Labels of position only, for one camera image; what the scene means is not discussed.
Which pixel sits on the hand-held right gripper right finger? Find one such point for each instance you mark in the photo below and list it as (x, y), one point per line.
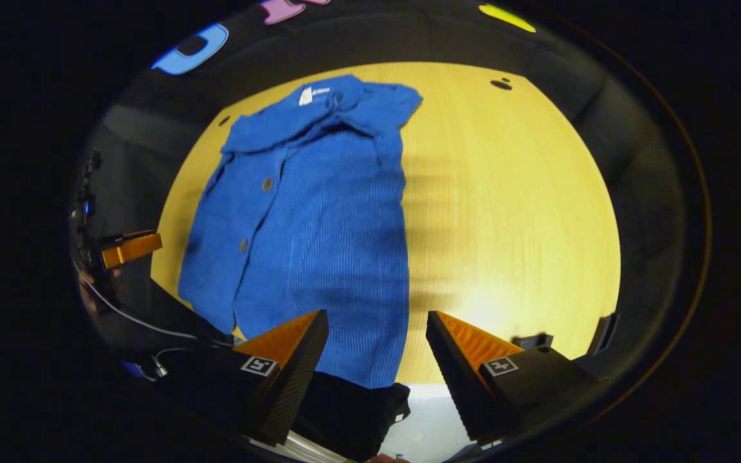
(454, 379)

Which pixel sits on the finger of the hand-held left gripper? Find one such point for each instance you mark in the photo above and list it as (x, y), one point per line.
(131, 249)

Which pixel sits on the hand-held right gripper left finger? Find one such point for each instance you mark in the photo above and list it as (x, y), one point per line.
(296, 379)

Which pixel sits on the blue button shirt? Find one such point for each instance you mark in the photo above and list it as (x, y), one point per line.
(319, 238)

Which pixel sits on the dark cloth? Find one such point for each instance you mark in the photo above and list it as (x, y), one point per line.
(345, 415)

